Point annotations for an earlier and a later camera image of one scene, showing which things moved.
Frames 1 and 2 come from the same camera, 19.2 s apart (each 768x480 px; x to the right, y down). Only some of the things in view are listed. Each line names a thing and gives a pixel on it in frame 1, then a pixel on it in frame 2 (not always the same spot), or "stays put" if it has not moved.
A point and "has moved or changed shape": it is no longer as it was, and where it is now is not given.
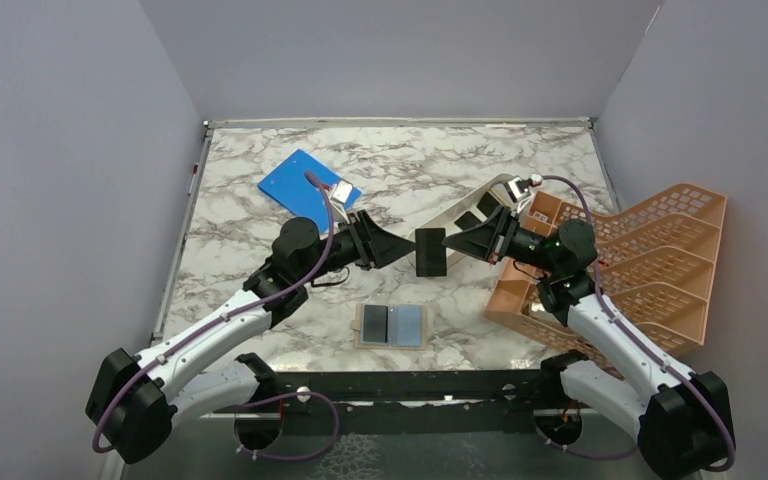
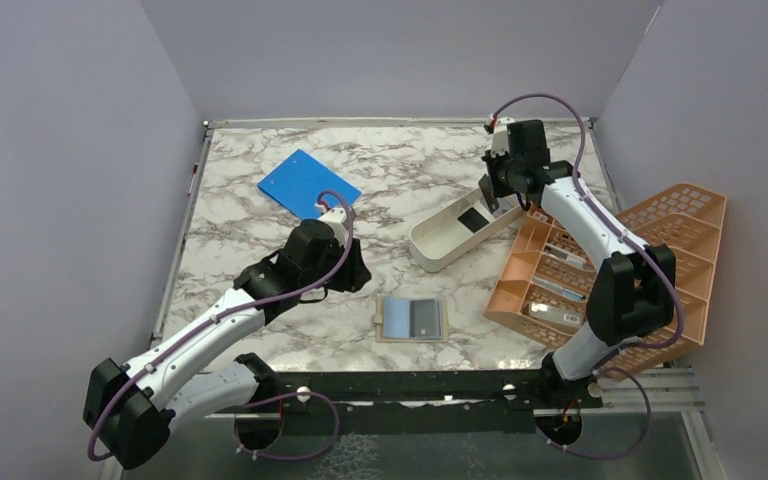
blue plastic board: (286, 185) stays put
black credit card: (430, 252) to (425, 319)
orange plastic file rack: (656, 259) stays put
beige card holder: (407, 327) has moved or changed shape
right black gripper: (481, 239) to (492, 162)
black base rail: (415, 404) stays put
